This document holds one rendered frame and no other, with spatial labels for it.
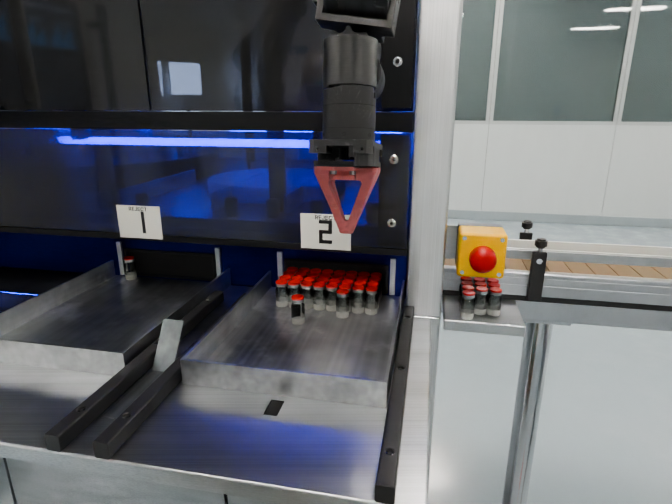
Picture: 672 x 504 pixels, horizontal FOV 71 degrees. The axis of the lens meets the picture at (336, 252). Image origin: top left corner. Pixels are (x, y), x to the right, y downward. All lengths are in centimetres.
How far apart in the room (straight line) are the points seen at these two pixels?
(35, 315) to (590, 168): 524
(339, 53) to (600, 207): 529
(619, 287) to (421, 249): 36
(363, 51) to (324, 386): 37
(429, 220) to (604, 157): 492
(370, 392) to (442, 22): 51
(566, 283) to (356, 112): 56
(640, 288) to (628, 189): 481
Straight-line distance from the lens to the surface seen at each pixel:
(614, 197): 573
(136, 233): 93
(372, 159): 48
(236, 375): 62
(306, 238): 79
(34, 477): 141
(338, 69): 51
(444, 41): 74
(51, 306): 96
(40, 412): 67
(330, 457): 52
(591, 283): 94
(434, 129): 74
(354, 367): 66
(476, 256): 74
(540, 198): 555
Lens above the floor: 122
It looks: 17 degrees down
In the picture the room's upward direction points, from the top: straight up
